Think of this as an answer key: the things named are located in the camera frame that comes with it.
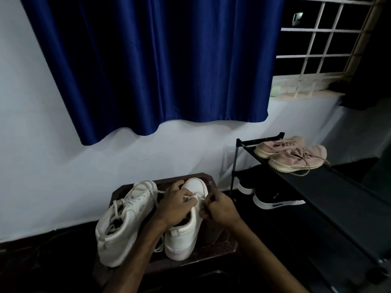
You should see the person's right hand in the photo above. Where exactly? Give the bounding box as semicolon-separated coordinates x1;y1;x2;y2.
199;189;244;231

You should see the person's left hand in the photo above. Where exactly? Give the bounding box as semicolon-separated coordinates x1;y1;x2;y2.
152;179;198;229

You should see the person's right forearm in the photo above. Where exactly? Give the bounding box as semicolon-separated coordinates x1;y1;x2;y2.
226;219;311;293

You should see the person's left forearm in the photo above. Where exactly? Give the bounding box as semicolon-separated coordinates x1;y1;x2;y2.
102;218;167;293

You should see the black sneaker white sole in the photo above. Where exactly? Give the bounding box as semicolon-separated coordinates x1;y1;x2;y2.
237;177;257;196
252;190;307;210

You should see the dark brown plastic stool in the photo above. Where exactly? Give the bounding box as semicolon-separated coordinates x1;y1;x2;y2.
91;173;239;287

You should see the pink sneaker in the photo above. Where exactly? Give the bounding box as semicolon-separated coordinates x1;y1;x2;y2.
268;144;330;177
253;136;306;160

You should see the black shoe rack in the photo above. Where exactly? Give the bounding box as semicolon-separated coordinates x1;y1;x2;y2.
229;132;391;293

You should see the blue curtain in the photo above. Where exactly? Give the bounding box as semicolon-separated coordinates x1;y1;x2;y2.
328;0;391;111
20;0;286;146

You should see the white window grille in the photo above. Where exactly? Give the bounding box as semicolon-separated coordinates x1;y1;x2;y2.
270;0;385;98

